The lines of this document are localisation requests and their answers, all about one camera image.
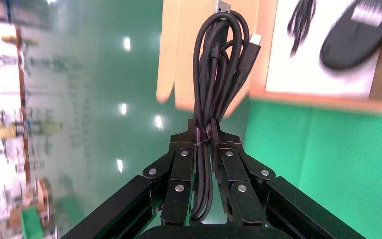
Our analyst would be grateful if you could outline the black wired mouse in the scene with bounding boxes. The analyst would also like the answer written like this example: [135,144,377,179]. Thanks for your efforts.
[287,0,382,70]

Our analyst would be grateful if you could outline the brown cardboard mailer box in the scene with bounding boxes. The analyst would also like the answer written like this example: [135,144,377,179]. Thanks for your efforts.
[155,0,382,118]

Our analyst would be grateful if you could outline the white printed paper sheet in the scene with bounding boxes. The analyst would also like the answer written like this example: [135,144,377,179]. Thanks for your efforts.
[265,0,382,100]

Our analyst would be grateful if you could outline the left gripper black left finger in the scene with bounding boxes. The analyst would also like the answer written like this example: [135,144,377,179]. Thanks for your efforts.
[61,119,198,239]

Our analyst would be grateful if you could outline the green table cloth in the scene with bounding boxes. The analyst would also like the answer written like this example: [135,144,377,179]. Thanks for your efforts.
[243,75,382,239]

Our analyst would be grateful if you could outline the black data cable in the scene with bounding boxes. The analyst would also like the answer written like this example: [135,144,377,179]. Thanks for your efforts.
[191,0,264,222]

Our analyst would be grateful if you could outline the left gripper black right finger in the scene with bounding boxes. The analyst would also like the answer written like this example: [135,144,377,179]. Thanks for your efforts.
[210,118,366,239]

